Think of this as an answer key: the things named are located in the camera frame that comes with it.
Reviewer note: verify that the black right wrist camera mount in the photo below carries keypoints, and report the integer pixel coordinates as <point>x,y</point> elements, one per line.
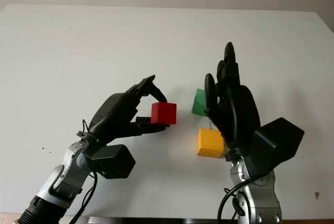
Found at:
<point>279,143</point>

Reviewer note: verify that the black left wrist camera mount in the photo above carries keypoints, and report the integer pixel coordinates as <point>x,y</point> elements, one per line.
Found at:
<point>112,161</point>

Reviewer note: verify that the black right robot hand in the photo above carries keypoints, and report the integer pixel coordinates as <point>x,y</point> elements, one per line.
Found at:
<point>240,119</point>

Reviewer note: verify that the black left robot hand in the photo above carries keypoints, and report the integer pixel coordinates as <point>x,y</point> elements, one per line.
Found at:
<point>112,117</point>

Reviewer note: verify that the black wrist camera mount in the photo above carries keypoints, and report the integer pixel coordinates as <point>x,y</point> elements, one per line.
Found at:
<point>112,161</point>
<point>279,143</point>

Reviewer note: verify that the red wooden block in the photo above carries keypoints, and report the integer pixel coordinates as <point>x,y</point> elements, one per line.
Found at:
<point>163,113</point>

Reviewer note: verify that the yellow wooden block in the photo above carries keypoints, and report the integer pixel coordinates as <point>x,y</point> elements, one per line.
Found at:
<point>208,143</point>

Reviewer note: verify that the black flat rectangular tile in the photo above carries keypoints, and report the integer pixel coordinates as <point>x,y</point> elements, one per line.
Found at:
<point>143,119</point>

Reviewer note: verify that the green wooden block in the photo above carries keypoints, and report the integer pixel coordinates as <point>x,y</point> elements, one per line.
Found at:
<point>198,104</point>

